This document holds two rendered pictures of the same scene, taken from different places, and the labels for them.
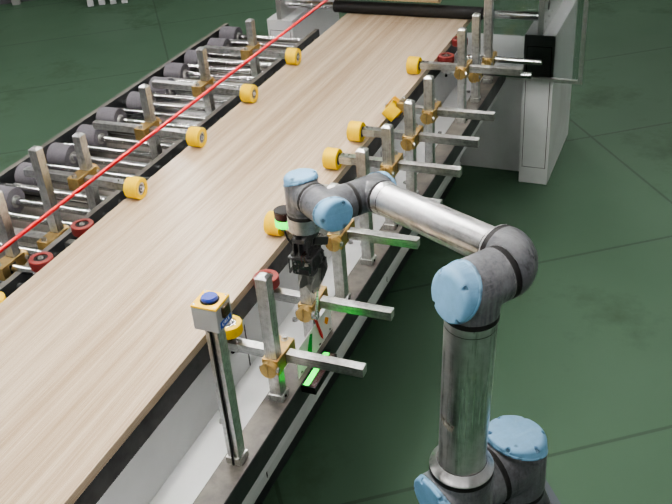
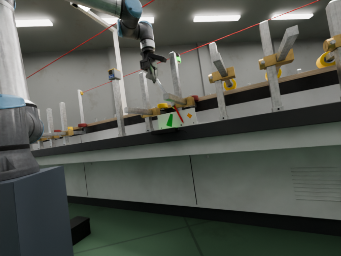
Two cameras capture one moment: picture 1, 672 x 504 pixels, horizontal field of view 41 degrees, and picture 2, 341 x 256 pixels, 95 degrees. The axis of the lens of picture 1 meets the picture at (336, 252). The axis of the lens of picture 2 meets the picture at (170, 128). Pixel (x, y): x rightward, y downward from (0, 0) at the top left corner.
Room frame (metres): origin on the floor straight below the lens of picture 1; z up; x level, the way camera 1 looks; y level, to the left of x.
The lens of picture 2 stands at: (2.16, -0.89, 0.66)
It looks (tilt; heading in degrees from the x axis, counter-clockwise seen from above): 2 degrees up; 92
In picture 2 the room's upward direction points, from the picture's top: 8 degrees counter-clockwise
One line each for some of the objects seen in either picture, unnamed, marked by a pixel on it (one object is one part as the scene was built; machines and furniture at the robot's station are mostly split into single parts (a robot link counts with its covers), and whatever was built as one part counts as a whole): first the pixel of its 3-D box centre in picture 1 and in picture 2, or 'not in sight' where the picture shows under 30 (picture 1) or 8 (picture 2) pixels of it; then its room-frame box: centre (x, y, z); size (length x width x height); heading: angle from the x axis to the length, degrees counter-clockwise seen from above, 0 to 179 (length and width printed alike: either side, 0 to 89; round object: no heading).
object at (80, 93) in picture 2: not in sight; (83, 117); (0.33, 2.17, 1.25); 0.09 x 0.08 x 1.10; 156
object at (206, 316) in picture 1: (212, 312); (114, 75); (1.74, 0.31, 1.18); 0.07 x 0.07 x 0.08; 66
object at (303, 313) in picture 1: (311, 303); (182, 103); (2.22, 0.09, 0.85); 0.14 x 0.06 x 0.05; 156
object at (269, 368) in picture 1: (277, 357); (150, 113); (1.99, 0.19, 0.83); 0.14 x 0.06 x 0.05; 156
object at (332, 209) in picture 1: (328, 206); (128, 28); (1.96, 0.01, 1.32); 0.12 x 0.12 x 0.09; 30
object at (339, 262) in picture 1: (338, 250); (218, 85); (2.43, -0.01, 0.90); 0.04 x 0.04 x 0.48; 66
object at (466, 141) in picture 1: (415, 135); not in sight; (3.14, -0.34, 0.95); 0.50 x 0.04 x 0.04; 66
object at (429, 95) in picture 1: (429, 131); not in sight; (3.34, -0.42, 0.87); 0.04 x 0.04 x 0.48; 66
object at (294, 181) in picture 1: (302, 193); (145, 33); (2.05, 0.07, 1.31); 0.10 x 0.09 x 0.12; 30
